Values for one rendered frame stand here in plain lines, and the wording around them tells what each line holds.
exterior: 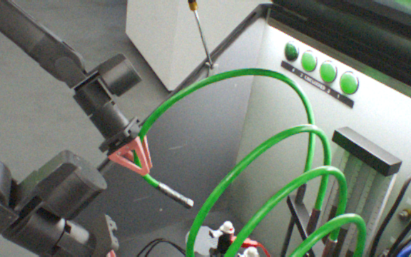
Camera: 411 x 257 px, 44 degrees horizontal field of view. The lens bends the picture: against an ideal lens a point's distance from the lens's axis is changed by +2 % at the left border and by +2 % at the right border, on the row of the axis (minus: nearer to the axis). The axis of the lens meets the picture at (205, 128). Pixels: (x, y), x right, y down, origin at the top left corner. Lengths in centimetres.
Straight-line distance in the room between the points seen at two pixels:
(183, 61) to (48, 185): 334
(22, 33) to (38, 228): 43
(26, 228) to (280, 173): 80
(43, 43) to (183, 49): 297
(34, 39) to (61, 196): 40
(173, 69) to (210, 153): 259
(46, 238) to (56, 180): 8
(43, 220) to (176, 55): 329
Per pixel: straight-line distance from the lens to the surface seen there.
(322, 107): 116
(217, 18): 390
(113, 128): 95
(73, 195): 62
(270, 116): 129
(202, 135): 130
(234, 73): 93
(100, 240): 69
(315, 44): 111
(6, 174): 65
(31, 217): 64
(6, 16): 97
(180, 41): 384
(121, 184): 125
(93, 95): 95
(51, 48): 95
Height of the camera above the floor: 176
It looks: 29 degrees down
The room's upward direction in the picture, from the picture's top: 9 degrees clockwise
